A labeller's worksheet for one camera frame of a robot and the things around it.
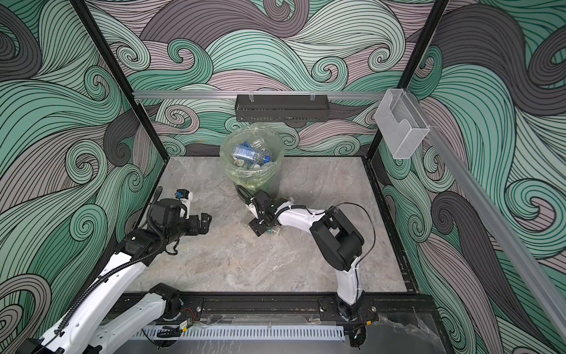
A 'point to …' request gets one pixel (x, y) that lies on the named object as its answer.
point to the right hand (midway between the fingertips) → (260, 223)
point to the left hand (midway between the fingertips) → (199, 214)
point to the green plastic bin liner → (248, 173)
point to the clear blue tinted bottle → (250, 153)
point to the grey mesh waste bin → (253, 155)
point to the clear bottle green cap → (274, 229)
